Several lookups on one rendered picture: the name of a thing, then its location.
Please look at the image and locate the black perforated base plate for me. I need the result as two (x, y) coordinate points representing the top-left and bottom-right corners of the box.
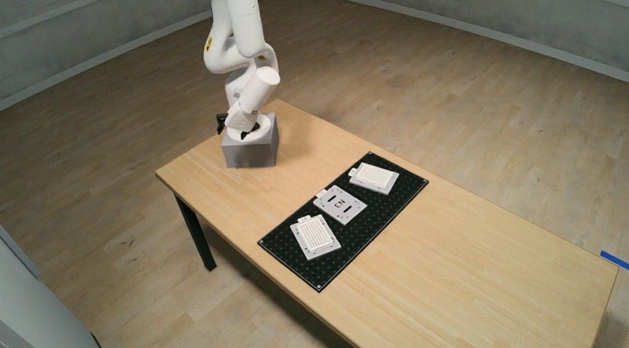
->
(257, 151), (429, 293)

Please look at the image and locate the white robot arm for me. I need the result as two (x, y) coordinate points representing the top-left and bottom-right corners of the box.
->
(204, 0), (280, 143)

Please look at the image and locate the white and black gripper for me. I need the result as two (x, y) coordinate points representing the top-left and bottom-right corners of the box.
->
(216, 101), (260, 141)

